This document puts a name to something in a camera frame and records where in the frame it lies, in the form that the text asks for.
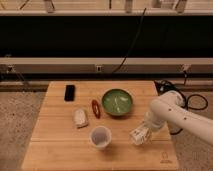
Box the black floor cable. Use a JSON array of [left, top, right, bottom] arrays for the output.
[[154, 71, 209, 136]]

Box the clear plastic cup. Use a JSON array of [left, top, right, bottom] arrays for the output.
[[89, 126, 112, 150]]

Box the green ceramic bowl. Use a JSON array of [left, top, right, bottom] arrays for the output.
[[101, 89, 133, 117]]

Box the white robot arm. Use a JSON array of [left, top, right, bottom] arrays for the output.
[[144, 91, 213, 145]]

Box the white plastic bottle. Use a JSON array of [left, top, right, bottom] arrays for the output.
[[130, 123, 151, 145]]

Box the white wall outlet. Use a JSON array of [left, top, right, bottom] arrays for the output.
[[97, 66, 102, 72]]

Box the black hanging cable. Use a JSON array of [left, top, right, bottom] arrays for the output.
[[111, 7, 147, 74]]

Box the black smartphone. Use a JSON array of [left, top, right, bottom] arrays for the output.
[[64, 85, 75, 101]]

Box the red oval ring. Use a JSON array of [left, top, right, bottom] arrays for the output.
[[91, 98, 102, 120]]

